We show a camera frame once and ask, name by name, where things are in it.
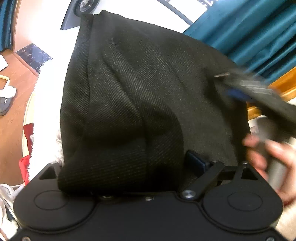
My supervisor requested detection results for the person right hand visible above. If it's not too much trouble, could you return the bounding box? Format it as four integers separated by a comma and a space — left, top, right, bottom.
242, 134, 295, 206

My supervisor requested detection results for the teal curtain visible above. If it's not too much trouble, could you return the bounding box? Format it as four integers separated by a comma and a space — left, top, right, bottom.
184, 1, 296, 84

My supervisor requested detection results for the black washing machine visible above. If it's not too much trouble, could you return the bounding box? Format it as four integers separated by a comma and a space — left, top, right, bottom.
61, 0, 100, 30

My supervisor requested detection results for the red garment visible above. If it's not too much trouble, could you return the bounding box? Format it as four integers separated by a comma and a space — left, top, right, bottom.
18, 123, 34, 186

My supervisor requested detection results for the grey slipper on floor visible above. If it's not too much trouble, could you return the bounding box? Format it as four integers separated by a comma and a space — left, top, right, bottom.
0, 85, 16, 116

